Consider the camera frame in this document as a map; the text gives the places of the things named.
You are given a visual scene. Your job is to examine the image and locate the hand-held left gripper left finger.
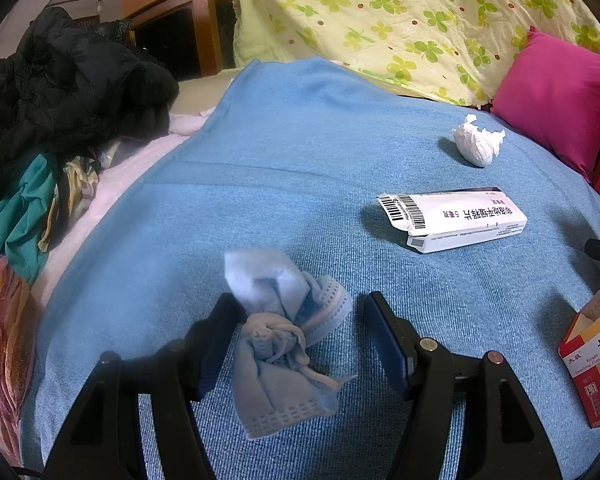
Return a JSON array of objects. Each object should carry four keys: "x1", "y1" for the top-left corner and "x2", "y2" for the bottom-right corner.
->
[{"x1": 40, "y1": 292, "x2": 249, "y2": 480}]

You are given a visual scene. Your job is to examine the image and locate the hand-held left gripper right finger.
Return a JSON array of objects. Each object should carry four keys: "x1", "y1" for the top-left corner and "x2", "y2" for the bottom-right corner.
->
[{"x1": 365, "y1": 290, "x2": 563, "y2": 480}]

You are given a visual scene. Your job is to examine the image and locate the blue face mask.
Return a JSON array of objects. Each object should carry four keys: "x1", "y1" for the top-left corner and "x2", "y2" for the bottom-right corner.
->
[{"x1": 223, "y1": 248, "x2": 359, "y2": 441}]

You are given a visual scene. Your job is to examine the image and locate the orange and white medicine box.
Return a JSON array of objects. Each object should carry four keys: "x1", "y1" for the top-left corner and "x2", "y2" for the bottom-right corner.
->
[{"x1": 557, "y1": 272, "x2": 600, "y2": 431}]

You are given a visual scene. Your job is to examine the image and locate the crumpled white tissue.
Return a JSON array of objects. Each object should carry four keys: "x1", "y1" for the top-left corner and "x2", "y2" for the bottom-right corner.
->
[{"x1": 449, "y1": 113, "x2": 507, "y2": 168}]

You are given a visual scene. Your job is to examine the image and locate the magenta pillow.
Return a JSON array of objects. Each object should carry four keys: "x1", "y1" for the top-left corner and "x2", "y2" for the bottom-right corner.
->
[{"x1": 489, "y1": 27, "x2": 600, "y2": 184}]

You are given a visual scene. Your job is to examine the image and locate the blue blanket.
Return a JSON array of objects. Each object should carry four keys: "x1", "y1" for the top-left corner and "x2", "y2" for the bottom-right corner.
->
[{"x1": 20, "y1": 57, "x2": 600, "y2": 480}]

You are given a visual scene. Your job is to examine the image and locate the orange patterned cloth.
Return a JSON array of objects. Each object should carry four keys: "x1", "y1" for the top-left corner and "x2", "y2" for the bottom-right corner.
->
[{"x1": 0, "y1": 254, "x2": 39, "y2": 467}]

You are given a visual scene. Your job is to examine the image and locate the pink bed sheet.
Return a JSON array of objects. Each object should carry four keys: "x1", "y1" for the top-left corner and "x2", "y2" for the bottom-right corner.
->
[{"x1": 29, "y1": 109, "x2": 217, "y2": 307}]

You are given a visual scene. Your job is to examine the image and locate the yellow patterned cloth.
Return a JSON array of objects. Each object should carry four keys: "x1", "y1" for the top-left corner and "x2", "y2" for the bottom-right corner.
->
[{"x1": 37, "y1": 154, "x2": 102, "y2": 254}]

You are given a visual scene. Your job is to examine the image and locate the teal cloth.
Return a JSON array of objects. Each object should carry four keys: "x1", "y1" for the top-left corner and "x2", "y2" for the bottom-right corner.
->
[{"x1": 0, "y1": 152, "x2": 64, "y2": 287}]

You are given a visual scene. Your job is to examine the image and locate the beige mattress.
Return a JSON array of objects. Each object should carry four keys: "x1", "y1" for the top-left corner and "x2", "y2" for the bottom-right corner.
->
[{"x1": 171, "y1": 67, "x2": 247, "y2": 117}]

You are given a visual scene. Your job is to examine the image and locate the black jacket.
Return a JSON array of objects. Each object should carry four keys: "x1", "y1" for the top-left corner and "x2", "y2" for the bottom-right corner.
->
[{"x1": 0, "y1": 7, "x2": 181, "y2": 182}]

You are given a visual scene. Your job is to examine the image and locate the green clover print sheet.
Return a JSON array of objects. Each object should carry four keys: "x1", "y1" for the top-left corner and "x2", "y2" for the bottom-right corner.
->
[{"x1": 224, "y1": 0, "x2": 600, "y2": 112}]

